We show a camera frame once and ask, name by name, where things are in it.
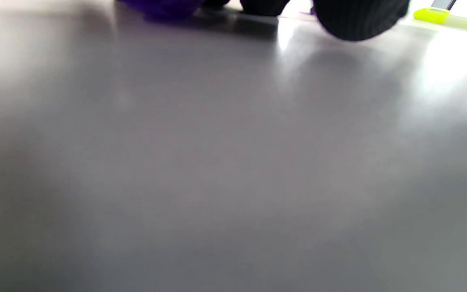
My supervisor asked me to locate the yellow highlighter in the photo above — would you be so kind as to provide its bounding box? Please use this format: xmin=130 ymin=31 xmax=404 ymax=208
xmin=414 ymin=7 xmax=467 ymax=36

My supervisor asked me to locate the purple highlighter cap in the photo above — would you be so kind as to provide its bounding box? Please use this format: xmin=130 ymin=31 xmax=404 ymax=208
xmin=115 ymin=0 xmax=206 ymax=20

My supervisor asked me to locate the person's left hand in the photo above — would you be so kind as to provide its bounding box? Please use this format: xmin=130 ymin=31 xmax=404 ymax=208
xmin=203 ymin=0 xmax=411 ymax=42

